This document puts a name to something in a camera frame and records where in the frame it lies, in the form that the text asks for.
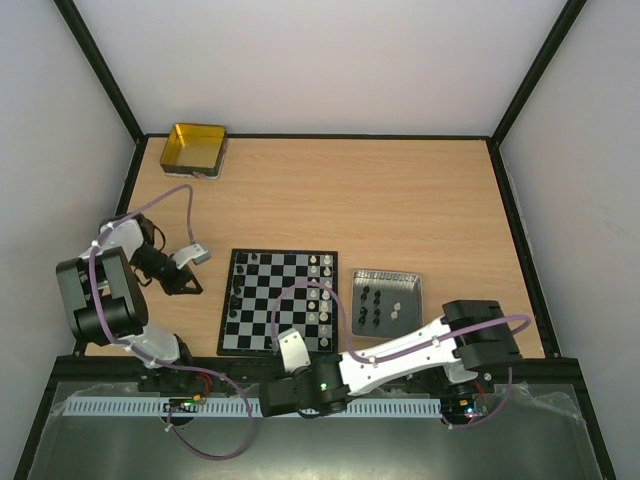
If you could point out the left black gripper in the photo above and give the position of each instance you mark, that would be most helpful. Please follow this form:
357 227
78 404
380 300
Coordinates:
185 276

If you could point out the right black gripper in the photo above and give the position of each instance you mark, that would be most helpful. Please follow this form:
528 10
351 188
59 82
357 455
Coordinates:
270 398

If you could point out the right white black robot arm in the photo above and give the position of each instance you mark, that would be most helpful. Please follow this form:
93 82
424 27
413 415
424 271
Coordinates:
469 336

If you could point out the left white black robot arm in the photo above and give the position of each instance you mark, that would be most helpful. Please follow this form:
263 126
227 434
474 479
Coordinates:
101 290

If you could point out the black and silver chessboard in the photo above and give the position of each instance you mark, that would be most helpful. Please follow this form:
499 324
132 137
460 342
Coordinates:
267 293

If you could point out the white king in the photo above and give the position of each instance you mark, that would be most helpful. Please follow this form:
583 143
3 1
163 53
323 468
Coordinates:
325 311

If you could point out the yellow square tin box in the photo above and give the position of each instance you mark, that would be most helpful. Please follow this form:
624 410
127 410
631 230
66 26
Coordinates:
194 151

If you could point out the silver foil tray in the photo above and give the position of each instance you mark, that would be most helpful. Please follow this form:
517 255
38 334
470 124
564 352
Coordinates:
386 304

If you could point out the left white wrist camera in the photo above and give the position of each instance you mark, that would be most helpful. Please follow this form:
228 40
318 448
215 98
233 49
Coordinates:
195 253

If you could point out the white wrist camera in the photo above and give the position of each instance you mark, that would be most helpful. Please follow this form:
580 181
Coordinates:
293 350
195 253

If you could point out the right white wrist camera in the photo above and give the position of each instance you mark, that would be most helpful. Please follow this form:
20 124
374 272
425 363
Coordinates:
293 350

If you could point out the black aluminium frame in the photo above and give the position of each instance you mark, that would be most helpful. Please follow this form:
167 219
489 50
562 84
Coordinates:
551 369

